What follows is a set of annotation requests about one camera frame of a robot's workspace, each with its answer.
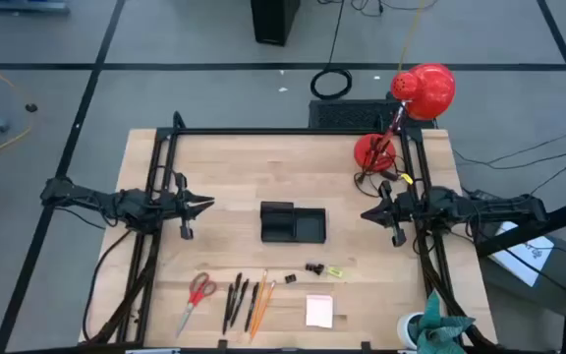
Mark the pink sticky note pad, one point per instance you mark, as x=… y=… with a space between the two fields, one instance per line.
x=319 y=311

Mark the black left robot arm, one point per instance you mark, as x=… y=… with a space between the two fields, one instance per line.
x=81 y=196

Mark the red desk lamp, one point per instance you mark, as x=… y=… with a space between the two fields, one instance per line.
x=428 y=91

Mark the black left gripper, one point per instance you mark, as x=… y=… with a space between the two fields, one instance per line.
x=177 y=206

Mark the black mesh desk organizer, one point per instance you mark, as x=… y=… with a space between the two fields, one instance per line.
x=293 y=223

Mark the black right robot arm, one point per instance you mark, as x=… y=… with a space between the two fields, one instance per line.
x=484 y=206

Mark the black metal beam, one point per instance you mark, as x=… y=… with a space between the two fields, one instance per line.
x=533 y=227

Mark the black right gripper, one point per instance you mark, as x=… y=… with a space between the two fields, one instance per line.
x=403 y=209

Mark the small black edge clamp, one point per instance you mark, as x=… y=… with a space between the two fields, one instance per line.
x=365 y=346
x=222 y=345

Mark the black pen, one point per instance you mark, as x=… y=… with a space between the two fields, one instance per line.
x=240 y=307
x=227 y=310
x=236 y=295
x=252 y=307

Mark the black perforated crate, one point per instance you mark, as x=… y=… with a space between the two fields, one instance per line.
x=347 y=114

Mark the yellow binder clip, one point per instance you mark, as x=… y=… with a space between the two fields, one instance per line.
x=335 y=272

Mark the black aluminium table frame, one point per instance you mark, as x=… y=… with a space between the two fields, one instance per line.
x=288 y=131

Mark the black binder clip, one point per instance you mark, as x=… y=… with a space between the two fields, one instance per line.
x=290 y=278
x=319 y=269
x=310 y=268

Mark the white printed paper sheet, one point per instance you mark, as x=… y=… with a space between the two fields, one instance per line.
x=521 y=255

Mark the blue grey metal rail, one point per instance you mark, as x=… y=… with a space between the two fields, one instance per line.
x=27 y=6

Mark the black tower box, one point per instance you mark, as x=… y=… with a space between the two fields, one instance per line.
x=273 y=22

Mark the white cup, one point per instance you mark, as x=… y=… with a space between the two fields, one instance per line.
x=405 y=329

